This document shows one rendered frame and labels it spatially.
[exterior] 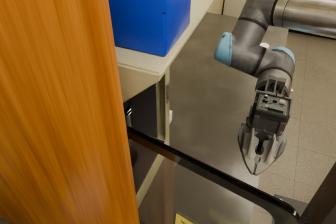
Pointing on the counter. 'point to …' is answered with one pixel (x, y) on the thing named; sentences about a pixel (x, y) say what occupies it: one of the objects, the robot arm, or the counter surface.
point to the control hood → (128, 86)
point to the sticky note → (181, 220)
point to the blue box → (149, 9)
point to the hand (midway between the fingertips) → (254, 170)
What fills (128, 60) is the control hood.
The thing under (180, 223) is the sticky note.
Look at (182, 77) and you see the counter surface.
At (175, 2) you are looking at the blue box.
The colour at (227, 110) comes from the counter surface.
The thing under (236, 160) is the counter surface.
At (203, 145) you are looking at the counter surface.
